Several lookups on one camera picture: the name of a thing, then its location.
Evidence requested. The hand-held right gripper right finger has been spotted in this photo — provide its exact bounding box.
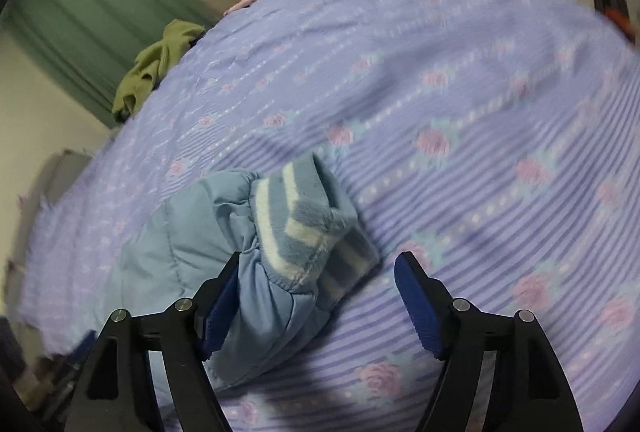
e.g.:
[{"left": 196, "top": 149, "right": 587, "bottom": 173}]
[{"left": 394, "top": 251, "right": 585, "bottom": 432}]

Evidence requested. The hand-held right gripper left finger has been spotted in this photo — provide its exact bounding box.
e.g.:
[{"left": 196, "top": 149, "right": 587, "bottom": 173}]
[{"left": 65, "top": 251, "right": 242, "bottom": 432}]

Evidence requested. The light blue padded jacket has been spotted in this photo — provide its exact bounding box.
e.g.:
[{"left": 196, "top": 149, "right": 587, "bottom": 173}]
[{"left": 102, "top": 151, "right": 382, "bottom": 432}]

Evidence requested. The purple floral bed sheet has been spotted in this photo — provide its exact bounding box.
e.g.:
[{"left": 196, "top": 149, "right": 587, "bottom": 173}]
[{"left": 17, "top": 0, "right": 640, "bottom": 432}]

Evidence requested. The green cloth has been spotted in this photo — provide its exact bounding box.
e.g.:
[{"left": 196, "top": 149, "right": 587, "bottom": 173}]
[{"left": 111, "top": 19, "right": 207, "bottom": 123}]

